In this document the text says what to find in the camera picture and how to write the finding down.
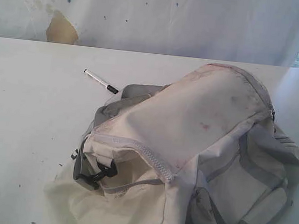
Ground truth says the white marker black cap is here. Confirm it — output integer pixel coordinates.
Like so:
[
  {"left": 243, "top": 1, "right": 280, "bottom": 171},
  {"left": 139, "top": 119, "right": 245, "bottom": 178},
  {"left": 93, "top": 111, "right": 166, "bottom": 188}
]
[{"left": 83, "top": 69, "right": 119, "bottom": 95}]

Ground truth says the white backpack with grey straps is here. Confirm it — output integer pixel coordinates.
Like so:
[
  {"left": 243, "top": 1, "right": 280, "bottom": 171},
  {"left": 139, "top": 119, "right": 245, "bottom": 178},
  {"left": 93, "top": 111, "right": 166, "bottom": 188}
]
[{"left": 45, "top": 63, "right": 299, "bottom": 224}]

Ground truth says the black plastic strap buckle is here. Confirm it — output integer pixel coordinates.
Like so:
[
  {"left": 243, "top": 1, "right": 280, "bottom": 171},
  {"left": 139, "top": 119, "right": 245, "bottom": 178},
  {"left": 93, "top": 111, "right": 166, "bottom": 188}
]
[{"left": 73, "top": 162, "right": 118, "bottom": 191}]

